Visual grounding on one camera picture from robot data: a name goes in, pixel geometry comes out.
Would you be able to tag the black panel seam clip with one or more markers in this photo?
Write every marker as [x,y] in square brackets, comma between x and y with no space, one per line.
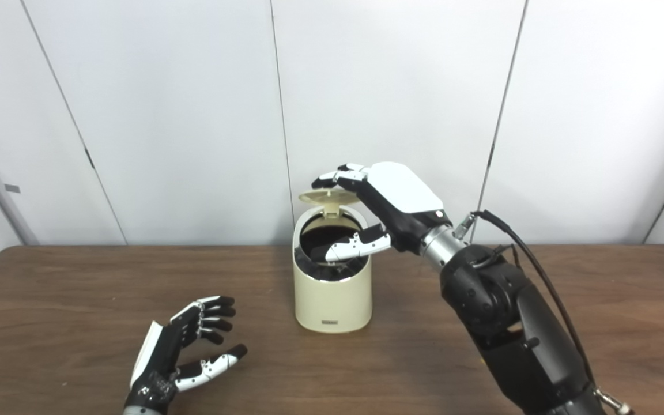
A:
[90,158]
[493,155]

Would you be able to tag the black bin liner bag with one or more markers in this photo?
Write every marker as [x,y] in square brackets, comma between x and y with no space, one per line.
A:
[309,262]

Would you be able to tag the small gray wall tag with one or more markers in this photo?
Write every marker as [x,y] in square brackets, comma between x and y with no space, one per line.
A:
[12,188]

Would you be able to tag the round cream bin lid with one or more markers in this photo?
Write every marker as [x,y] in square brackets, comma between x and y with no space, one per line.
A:
[323,197]

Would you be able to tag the cream-colored bin body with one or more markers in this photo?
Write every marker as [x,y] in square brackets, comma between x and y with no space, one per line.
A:
[332,300]

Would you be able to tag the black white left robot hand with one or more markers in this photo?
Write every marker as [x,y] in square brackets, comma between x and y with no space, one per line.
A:
[162,351]

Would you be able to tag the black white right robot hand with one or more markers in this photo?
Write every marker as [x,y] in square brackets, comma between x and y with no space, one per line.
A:
[401,196]

